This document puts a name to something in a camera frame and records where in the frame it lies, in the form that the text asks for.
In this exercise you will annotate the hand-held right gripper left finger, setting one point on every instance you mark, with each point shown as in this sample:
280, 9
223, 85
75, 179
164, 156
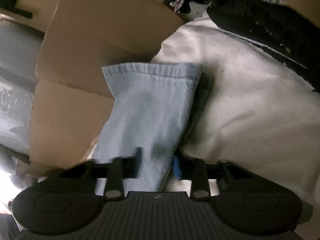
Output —
136, 162

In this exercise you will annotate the blue denim pants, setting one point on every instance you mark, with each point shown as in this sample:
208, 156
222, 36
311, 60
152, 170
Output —
150, 110

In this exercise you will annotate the upright cardboard box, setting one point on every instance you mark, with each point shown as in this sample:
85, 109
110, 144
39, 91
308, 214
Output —
42, 2

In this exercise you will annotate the dark spotted cloth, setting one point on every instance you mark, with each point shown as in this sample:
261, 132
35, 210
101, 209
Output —
270, 30

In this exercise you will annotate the white printed bedsheet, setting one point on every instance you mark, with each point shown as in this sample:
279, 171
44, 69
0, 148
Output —
175, 187

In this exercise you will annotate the flat cardboard sheet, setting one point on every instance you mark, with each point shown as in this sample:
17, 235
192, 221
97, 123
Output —
100, 30

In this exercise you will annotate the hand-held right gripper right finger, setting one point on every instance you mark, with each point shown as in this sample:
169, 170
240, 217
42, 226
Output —
177, 168

